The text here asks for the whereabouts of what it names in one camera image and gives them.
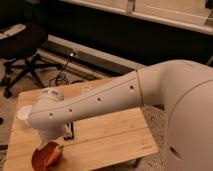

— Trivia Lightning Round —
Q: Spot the red bowl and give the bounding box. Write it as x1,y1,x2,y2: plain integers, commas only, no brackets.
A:
31,142,61,171

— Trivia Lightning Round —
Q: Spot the wooden table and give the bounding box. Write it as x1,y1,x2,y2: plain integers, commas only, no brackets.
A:
2,77,159,171

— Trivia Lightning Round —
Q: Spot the white tube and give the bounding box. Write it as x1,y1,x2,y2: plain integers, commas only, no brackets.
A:
81,86,92,93

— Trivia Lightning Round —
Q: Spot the black office chair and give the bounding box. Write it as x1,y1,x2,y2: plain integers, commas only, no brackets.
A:
0,0,62,98

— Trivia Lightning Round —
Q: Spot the black cable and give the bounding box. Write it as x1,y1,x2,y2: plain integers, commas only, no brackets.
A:
48,50,84,88

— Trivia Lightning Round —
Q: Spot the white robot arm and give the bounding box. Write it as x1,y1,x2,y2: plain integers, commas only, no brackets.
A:
28,60,213,171

